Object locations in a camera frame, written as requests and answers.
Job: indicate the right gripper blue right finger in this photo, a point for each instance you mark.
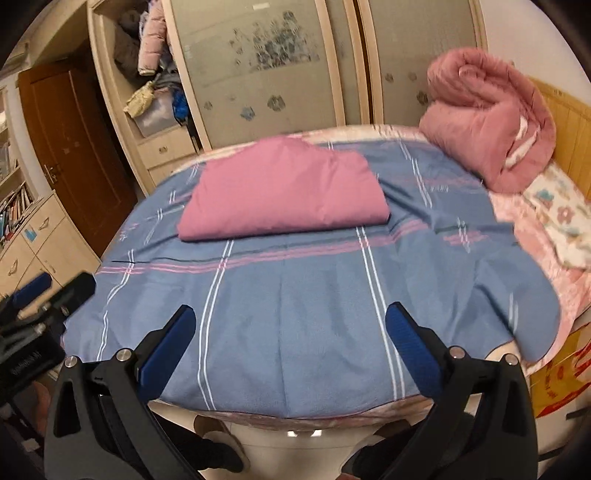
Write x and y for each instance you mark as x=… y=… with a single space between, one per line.
x=481 y=424

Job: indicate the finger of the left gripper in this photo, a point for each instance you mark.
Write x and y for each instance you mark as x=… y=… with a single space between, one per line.
x=25 y=295

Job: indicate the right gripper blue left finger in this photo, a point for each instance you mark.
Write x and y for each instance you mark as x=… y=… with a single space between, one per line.
x=100 y=425

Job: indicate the pink and white hooded jacket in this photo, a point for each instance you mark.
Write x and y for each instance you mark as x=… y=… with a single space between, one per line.
x=282 y=185

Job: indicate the cream drawer cabinet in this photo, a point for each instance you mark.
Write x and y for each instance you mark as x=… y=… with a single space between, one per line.
x=47 y=242

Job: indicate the yellow red paper bag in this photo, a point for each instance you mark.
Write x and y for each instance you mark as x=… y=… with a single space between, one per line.
x=565 y=377

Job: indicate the slipper on floor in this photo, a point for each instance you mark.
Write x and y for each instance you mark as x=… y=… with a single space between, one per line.
x=218 y=448

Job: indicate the brown wooden door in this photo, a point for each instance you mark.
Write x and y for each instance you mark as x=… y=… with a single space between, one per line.
x=75 y=148

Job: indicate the wardrobe drawer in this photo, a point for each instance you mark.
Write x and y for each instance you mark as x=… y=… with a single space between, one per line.
x=166 y=146

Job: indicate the blue plaid bed blanket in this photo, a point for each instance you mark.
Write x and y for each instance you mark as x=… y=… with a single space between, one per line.
x=293 y=325

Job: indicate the beige cloth bag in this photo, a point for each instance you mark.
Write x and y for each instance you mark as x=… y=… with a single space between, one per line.
x=140 y=100

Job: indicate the clear plastic storage box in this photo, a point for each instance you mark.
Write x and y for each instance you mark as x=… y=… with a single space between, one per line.
x=158 y=116

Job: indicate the floral pillow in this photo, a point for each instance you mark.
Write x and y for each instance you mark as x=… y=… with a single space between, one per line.
x=564 y=213

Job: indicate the hanging dark jacket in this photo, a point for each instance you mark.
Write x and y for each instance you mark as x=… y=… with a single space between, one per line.
x=126 y=44

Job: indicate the wooden headboard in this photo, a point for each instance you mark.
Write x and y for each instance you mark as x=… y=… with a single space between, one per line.
x=573 y=143

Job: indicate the hanging pink puffer jacket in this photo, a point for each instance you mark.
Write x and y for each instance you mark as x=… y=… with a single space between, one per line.
x=152 y=35

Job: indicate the rolled pink quilt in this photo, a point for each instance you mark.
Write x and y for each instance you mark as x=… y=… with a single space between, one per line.
x=490 y=118

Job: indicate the frosted sliding wardrobe door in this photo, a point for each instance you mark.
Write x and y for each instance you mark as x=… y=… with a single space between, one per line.
x=254 y=69

